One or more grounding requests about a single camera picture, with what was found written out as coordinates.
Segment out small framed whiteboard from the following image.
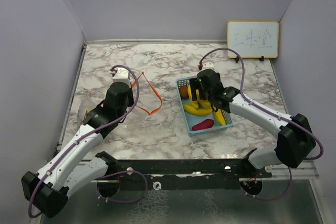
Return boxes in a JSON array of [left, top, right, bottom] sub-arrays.
[[227, 20, 279, 60]]

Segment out brown kiwi fruit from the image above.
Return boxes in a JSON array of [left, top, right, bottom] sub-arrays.
[[179, 86, 189, 99]]

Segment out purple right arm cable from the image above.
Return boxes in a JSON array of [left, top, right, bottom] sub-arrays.
[[199, 48, 324, 200]]

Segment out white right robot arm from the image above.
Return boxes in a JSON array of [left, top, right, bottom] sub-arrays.
[[189, 69, 316, 177]]

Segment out clear zip bag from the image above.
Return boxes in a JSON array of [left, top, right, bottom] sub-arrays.
[[77, 95, 96, 128], [131, 69, 163, 116]]

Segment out single yellow banana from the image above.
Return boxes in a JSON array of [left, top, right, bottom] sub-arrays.
[[213, 108, 226, 126]]

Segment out magenta sweet potato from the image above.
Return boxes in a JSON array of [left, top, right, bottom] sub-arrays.
[[192, 119, 214, 131]]

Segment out light blue plastic basket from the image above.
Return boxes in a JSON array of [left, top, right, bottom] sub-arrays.
[[180, 92, 233, 136]]

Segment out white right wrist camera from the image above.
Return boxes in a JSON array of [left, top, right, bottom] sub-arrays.
[[199, 62, 215, 71]]

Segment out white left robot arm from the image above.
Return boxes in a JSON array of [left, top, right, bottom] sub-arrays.
[[21, 81, 138, 218]]

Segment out clear zip top bag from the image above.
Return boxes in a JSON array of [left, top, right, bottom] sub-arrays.
[[77, 95, 96, 128]]

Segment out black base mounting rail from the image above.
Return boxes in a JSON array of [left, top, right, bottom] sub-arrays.
[[106, 159, 271, 190]]

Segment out yellow banana bunch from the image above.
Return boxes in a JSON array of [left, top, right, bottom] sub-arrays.
[[183, 86, 213, 116]]

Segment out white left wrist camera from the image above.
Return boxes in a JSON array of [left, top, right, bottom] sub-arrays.
[[110, 67, 131, 88]]

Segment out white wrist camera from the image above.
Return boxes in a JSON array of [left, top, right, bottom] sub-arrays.
[[199, 62, 215, 71], [110, 67, 131, 88]]

